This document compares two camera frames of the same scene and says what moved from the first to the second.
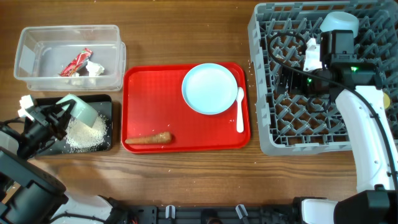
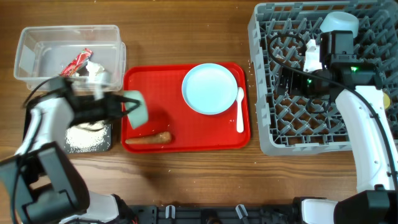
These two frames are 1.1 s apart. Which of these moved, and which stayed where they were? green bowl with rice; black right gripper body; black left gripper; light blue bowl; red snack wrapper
Moved: green bowl with rice; black left gripper
Stayed: black right gripper body; light blue bowl; red snack wrapper
